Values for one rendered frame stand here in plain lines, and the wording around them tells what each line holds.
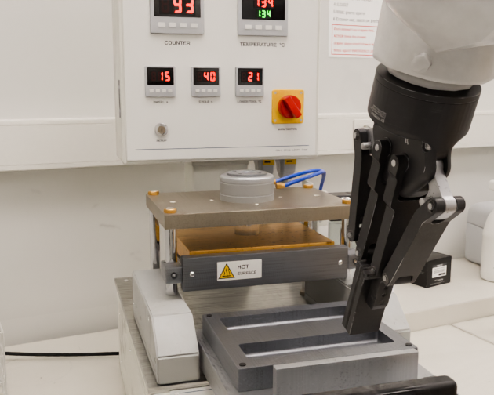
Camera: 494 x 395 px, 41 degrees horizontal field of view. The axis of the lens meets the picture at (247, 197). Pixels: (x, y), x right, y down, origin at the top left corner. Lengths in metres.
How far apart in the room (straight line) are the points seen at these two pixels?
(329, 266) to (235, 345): 0.23
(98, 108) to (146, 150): 0.39
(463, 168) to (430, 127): 1.47
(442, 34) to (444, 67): 0.12
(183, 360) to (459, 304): 0.90
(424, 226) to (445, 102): 0.09
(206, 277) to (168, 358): 0.13
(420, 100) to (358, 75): 1.23
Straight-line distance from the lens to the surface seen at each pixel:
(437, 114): 0.46
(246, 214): 0.86
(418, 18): 0.32
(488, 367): 1.35
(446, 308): 1.53
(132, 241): 1.46
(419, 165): 0.48
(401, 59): 0.45
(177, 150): 1.05
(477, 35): 0.32
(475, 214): 1.87
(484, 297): 1.61
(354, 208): 0.56
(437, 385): 0.62
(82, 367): 1.30
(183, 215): 0.84
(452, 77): 0.45
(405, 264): 0.51
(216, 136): 1.06
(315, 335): 0.75
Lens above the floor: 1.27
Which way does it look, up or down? 9 degrees down
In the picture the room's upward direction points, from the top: straight up
